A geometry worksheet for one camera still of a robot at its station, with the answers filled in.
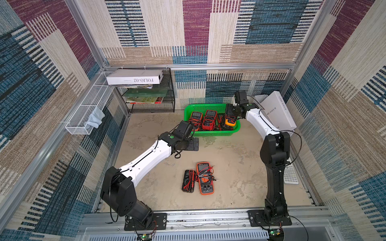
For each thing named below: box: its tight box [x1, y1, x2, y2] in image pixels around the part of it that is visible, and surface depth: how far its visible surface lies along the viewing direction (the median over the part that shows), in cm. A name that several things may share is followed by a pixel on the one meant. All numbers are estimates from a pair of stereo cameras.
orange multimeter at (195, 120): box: [188, 111, 204, 132], surface depth 107 cm
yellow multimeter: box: [224, 114, 237, 127], surface depth 96 cm
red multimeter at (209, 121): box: [202, 109, 218, 131], surface depth 107 cm
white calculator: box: [283, 163, 300, 185], surface depth 87 cm
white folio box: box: [106, 69, 164, 86], surface depth 81 cm
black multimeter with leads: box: [181, 169, 198, 193], surface depth 85 cm
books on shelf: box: [122, 87, 169, 104], surface depth 101 cm
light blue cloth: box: [83, 105, 106, 130], surface depth 69 cm
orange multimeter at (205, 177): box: [196, 161, 217, 195], surface depth 85 cm
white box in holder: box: [260, 90, 298, 132], surface depth 93 cm
